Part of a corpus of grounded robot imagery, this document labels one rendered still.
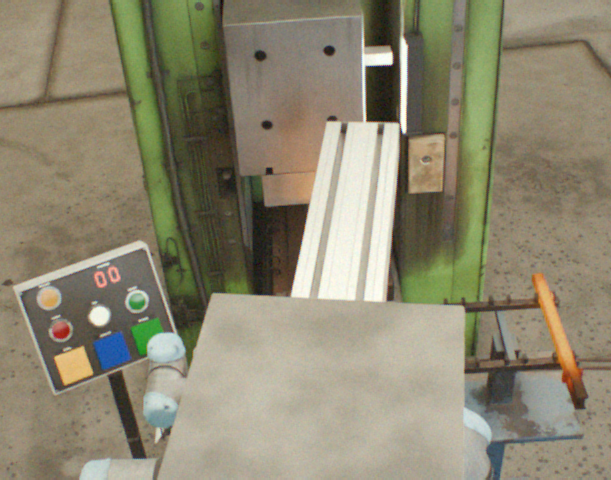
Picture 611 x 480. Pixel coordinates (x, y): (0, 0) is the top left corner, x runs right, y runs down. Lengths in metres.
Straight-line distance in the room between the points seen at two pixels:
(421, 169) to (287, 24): 0.60
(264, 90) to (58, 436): 1.86
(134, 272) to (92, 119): 2.93
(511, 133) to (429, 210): 2.38
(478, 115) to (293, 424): 1.63
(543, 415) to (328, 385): 1.74
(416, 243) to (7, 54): 4.00
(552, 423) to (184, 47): 1.35
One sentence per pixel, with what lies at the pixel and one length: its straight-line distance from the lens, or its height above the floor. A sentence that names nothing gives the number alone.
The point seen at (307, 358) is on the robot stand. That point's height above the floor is 2.03.
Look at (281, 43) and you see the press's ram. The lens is 2.00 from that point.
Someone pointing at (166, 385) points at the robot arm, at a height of 1.27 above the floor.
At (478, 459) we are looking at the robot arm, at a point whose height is 1.37.
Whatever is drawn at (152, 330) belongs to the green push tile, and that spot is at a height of 1.02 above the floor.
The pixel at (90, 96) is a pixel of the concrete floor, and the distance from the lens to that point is 5.40.
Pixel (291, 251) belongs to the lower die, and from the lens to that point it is 2.53.
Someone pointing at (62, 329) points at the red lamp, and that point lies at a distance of 2.29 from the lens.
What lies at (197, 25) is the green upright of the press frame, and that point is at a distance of 2.14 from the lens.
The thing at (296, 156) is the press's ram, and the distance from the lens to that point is 2.15.
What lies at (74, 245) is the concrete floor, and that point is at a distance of 4.30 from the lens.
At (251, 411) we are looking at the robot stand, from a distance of 0.80.
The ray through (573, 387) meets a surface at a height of 0.97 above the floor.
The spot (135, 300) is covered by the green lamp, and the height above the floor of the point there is 1.10.
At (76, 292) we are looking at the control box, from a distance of 2.28.
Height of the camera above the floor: 2.64
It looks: 40 degrees down
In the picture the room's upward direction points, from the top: 4 degrees counter-clockwise
